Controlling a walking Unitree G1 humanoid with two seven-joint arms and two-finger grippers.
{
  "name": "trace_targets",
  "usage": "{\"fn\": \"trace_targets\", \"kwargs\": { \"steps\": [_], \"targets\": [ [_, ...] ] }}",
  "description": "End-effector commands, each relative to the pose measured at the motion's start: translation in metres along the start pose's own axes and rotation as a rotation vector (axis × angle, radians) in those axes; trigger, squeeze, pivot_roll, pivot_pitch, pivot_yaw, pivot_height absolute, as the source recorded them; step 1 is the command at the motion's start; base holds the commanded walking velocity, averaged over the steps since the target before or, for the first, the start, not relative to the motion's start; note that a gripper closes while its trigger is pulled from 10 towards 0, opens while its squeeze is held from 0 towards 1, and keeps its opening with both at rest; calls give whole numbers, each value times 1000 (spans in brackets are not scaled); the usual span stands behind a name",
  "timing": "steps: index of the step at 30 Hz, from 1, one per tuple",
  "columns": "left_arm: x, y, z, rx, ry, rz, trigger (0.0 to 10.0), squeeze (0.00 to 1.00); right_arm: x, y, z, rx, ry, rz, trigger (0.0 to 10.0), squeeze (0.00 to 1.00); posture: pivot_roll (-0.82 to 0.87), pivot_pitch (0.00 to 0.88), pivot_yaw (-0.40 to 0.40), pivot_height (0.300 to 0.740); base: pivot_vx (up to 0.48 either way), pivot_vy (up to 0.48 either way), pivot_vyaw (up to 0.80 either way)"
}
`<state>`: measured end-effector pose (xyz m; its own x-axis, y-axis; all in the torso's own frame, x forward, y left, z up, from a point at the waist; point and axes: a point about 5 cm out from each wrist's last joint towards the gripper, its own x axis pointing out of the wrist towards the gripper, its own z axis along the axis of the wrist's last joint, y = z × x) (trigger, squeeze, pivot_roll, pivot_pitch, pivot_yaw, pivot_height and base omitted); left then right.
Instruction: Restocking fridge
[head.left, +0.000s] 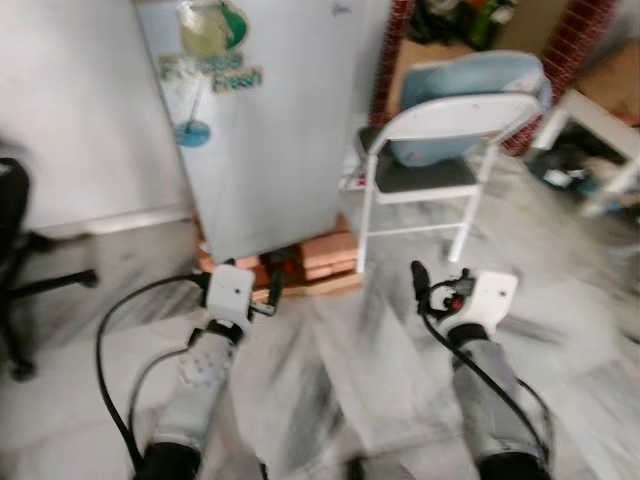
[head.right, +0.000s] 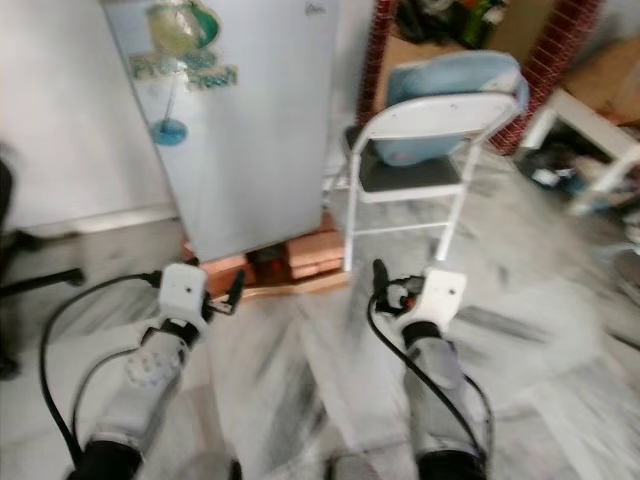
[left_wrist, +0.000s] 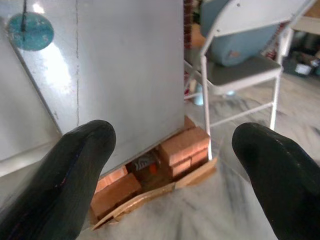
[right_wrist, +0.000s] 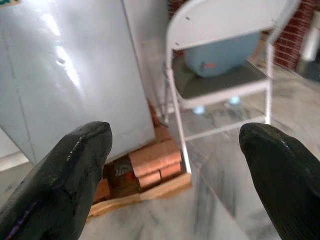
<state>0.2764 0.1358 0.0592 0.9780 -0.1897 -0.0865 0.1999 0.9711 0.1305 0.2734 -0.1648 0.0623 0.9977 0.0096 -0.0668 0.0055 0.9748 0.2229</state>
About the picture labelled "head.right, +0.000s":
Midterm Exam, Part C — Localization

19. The black fridge compressor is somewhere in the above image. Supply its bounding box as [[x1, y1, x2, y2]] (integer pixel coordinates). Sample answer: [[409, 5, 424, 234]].
[[245, 247, 287, 282]]

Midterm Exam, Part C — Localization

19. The red brick fridge base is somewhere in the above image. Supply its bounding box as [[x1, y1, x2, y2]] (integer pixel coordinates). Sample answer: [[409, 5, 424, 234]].
[[182, 222, 351, 300]]

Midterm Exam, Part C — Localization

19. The silver white fridge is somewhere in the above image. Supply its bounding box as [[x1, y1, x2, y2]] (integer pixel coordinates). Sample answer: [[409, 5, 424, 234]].
[[102, 0, 371, 263]]

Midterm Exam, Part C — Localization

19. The green fresh fridge sticker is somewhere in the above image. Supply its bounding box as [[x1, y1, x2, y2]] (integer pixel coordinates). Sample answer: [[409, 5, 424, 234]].
[[128, 0, 241, 148]]

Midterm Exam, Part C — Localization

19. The white folding chair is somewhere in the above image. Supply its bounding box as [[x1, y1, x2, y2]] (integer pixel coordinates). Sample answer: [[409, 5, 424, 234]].
[[340, 92, 527, 274]]

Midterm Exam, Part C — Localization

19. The light blue plastic tub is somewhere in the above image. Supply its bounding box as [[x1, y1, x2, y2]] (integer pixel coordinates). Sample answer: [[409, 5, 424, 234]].
[[372, 50, 532, 167]]

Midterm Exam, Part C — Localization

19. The narrow red brick pillar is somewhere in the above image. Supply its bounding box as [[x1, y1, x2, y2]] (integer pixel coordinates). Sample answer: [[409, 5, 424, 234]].
[[356, 0, 401, 128]]

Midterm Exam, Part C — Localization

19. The white small table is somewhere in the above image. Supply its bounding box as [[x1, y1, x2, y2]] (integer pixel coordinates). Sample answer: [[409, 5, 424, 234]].
[[520, 88, 640, 217]]

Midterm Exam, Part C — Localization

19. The wide red brick pillar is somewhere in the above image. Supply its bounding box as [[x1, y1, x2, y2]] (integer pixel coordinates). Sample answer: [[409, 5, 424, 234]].
[[488, 0, 606, 157]]

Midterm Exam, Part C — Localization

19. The brown cardboard box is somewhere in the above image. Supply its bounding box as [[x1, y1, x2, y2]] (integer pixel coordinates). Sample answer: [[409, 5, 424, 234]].
[[558, 35, 640, 127]]

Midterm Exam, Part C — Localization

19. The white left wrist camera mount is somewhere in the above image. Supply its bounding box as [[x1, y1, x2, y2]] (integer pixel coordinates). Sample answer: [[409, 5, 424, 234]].
[[159, 262, 212, 331]]

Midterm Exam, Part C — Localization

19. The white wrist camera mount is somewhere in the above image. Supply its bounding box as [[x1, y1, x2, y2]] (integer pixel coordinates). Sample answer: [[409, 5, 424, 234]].
[[159, 262, 212, 331], [419, 267, 470, 327]]

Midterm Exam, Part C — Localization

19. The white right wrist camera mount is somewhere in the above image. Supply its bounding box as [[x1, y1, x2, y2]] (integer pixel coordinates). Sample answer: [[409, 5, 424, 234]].
[[419, 267, 470, 327]]

